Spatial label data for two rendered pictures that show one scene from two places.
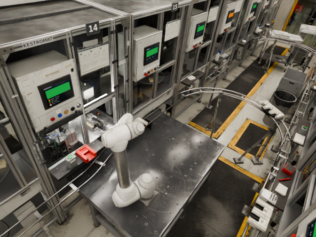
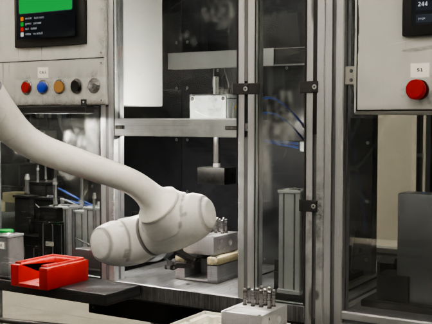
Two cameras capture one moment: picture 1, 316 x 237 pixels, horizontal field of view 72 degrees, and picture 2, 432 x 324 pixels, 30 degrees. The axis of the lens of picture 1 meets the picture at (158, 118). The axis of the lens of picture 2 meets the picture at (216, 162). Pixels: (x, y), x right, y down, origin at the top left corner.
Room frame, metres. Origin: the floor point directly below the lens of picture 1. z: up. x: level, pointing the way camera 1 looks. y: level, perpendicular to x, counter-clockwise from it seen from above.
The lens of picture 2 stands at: (1.68, -1.44, 1.33)
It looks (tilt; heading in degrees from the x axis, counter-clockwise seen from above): 3 degrees down; 88
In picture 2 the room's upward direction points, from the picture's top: straight up
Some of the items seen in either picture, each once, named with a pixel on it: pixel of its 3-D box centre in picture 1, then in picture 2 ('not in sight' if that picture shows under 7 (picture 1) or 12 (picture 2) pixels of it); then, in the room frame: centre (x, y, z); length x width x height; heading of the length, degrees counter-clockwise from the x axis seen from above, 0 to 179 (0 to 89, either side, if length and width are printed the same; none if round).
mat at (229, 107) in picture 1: (254, 74); not in sight; (5.29, -2.40, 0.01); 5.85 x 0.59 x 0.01; 147
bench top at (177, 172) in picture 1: (154, 161); not in sight; (1.54, -0.01, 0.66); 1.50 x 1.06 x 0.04; 147
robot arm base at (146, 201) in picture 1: (146, 191); not in sight; (1.14, 0.03, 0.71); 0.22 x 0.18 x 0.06; 147
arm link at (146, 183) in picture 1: (145, 185); not in sight; (1.11, 0.05, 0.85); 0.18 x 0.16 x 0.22; 128
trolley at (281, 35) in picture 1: (279, 50); not in sight; (5.96, -3.10, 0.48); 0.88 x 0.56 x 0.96; 75
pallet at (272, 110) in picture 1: (270, 110); not in sight; (2.51, -1.55, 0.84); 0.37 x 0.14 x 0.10; 25
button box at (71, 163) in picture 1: (70, 160); (8, 253); (1.19, 0.74, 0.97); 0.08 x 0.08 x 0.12; 57
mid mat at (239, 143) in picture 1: (252, 138); not in sight; (2.81, -1.69, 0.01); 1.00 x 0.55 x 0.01; 147
